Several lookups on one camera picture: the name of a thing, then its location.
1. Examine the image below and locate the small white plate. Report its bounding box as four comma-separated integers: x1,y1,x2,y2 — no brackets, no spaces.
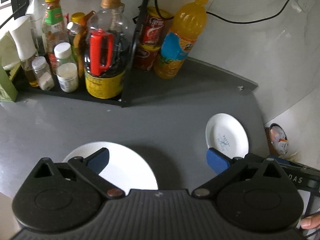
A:
205,113,249,159

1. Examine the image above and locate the right hand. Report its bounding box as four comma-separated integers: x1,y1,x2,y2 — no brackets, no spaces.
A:
301,212,320,230

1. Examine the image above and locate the brown pot with trash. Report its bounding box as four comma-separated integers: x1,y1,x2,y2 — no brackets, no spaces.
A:
265,123,289,157

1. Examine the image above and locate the small clear salt jar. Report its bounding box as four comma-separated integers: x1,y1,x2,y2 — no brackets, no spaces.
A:
31,56,55,90

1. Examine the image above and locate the white cap spice jar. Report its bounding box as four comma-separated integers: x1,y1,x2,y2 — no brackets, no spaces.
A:
54,42,79,93

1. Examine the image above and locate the green tissue box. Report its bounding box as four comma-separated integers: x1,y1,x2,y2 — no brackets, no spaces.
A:
0,67,18,102

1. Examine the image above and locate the green label sauce bottle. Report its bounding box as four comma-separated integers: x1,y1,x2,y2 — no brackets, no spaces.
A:
42,0,68,74

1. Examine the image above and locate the orange juice bottle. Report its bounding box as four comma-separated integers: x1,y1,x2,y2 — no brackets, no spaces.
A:
153,0,209,79

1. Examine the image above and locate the white top oil bottle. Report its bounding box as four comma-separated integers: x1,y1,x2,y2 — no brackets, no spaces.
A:
9,16,39,87

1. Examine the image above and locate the red cap clear bottle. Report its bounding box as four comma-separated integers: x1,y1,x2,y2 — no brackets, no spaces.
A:
25,0,46,56

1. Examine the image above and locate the soy sauce bottle red handle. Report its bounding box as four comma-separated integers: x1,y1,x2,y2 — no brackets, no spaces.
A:
84,0,131,100

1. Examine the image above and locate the black wire rack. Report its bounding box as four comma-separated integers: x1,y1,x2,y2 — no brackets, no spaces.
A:
0,0,157,108

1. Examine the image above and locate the black power cable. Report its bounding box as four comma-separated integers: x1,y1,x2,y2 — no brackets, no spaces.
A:
154,0,300,25

